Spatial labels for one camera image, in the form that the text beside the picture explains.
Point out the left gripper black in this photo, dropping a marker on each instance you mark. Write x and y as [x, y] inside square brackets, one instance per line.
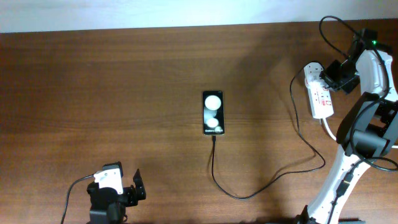
[130, 191]

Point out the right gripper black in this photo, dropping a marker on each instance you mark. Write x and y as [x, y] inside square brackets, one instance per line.
[328, 78]

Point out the black smartphone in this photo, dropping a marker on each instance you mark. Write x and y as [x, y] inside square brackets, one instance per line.
[213, 113]

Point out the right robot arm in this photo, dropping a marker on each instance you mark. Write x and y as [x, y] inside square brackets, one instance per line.
[367, 133]

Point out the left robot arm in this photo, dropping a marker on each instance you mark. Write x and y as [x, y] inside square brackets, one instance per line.
[109, 199]

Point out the white charger plug adapter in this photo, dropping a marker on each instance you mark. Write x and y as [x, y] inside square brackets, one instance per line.
[312, 73]

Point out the white power strip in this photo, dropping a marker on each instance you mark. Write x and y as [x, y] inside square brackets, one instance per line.
[320, 102]

